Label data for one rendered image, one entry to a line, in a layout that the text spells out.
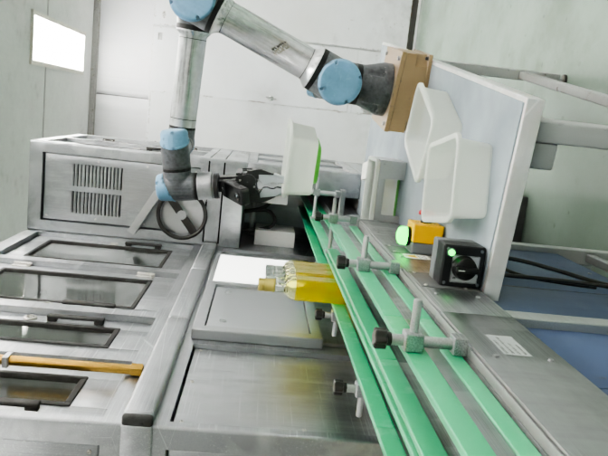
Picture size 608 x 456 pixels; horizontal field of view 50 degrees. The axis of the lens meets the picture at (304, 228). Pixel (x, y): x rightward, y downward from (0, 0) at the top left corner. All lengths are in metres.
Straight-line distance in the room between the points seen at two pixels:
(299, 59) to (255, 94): 3.79
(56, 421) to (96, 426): 0.07
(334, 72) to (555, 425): 1.16
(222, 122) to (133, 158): 2.76
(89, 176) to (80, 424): 1.72
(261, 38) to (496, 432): 1.22
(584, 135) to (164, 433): 0.94
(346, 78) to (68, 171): 1.52
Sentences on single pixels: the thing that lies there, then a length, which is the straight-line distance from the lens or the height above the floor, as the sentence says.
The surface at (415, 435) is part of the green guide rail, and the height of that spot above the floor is 0.96.
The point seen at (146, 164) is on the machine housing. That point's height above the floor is 1.66.
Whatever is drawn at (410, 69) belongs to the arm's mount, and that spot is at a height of 0.81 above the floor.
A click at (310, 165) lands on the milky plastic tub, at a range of 1.64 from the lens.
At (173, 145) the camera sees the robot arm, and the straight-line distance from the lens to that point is 1.75.
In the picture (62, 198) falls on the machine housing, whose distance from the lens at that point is 2.91.
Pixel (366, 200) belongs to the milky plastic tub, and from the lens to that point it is 2.14.
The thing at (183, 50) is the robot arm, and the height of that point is 1.42.
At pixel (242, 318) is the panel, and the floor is 1.19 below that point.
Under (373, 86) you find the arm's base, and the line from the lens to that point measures 1.86.
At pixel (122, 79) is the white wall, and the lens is 6.10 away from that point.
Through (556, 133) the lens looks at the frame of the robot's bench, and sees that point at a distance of 1.26.
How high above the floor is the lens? 1.19
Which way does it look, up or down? 4 degrees down
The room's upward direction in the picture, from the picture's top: 84 degrees counter-clockwise
